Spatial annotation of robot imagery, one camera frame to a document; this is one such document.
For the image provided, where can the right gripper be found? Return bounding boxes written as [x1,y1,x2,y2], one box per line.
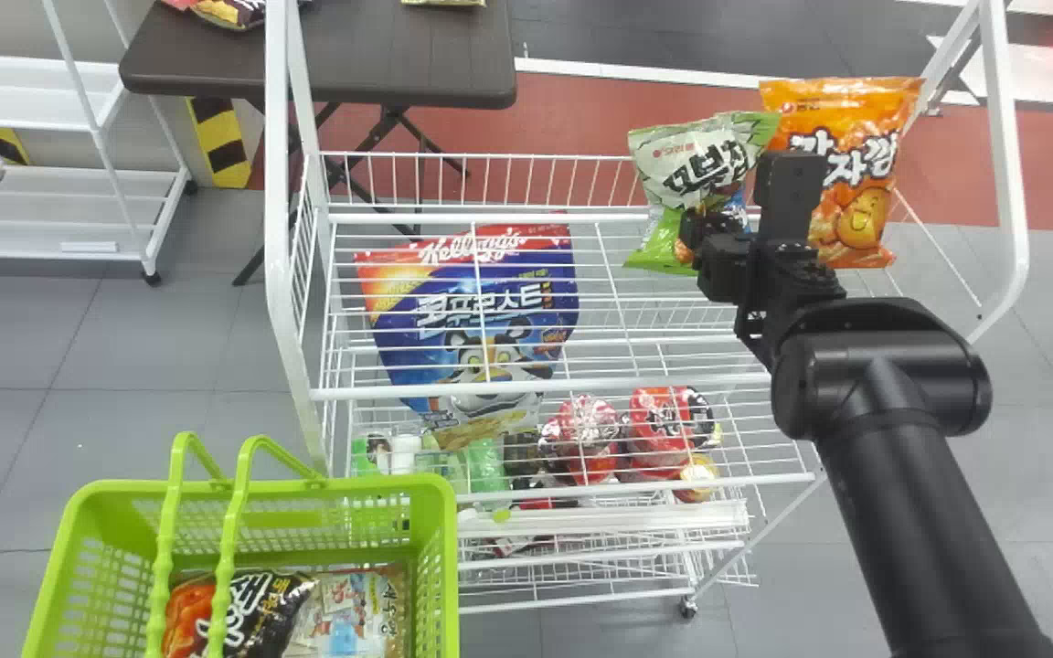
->
[695,230,759,305]

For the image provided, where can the green snack packet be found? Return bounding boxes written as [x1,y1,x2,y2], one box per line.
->
[623,111,782,277]

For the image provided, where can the red noodle cup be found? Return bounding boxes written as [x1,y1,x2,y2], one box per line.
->
[539,394,625,486]
[625,385,722,482]

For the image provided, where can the yellow can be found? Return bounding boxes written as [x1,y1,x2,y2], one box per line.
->
[673,454,722,504]

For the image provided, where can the blue cereal bag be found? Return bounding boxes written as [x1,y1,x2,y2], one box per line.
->
[354,223,580,430]

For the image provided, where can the green bottle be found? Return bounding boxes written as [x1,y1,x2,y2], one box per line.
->
[464,437,511,496]

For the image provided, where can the dark side table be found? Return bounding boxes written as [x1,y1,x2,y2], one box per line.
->
[118,0,519,287]

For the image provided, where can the white snack packet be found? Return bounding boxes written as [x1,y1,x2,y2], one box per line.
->
[284,565,410,658]

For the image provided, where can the dark snack packet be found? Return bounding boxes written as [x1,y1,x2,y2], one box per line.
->
[161,0,269,32]

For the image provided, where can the black orange snack packet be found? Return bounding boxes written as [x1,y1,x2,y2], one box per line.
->
[159,570,319,658]

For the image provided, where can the green basket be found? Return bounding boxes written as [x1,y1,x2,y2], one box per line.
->
[21,431,462,658]

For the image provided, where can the white shelf trolley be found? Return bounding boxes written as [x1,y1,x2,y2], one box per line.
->
[0,0,199,288]

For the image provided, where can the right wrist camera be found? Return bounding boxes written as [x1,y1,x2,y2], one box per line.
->
[753,151,828,245]

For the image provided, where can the white wire rack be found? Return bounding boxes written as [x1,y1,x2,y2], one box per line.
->
[262,0,1031,623]

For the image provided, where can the yellow black striped post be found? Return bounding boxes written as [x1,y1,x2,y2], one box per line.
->
[185,95,254,191]

